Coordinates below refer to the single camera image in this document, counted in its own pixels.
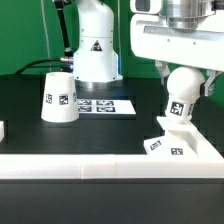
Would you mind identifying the white lamp base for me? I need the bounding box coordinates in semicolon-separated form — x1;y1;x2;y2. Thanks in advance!
143;116;197;160

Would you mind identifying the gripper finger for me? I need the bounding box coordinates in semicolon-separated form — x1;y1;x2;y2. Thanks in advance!
201;70;222;97
155;60;170;85

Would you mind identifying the black cable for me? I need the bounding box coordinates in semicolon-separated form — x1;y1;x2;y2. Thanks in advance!
14;57;75;76

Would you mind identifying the white marker sheet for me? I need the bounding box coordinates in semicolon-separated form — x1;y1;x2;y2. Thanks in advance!
78;99;136;115

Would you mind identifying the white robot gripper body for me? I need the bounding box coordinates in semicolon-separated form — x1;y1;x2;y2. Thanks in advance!
130;13;224;71

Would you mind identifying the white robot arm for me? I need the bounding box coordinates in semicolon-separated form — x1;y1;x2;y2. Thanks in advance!
73;0;224;96

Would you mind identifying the grey thin cable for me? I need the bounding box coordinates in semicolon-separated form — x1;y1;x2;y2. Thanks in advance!
40;0;52;61

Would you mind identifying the white lamp shade cone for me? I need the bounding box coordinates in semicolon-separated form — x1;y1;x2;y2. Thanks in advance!
41;72;79;123

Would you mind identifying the white lamp bulb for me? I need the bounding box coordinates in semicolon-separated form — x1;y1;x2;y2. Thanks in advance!
165;66;205;122

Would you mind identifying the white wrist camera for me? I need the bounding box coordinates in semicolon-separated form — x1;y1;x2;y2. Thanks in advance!
130;0;162;15

